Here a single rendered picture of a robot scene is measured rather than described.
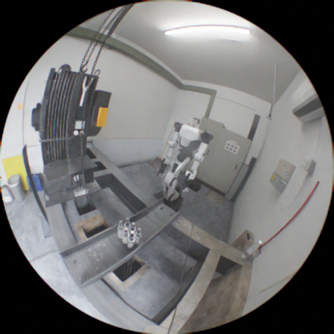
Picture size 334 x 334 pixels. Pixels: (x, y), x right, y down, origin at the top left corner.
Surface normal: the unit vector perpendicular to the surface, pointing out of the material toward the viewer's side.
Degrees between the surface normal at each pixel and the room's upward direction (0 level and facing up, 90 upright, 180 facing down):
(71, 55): 90
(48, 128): 90
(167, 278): 0
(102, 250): 0
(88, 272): 0
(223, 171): 90
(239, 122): 90
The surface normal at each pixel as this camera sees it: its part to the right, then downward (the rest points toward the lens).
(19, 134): 0.78, 0.44
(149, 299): 0.29, -0.88
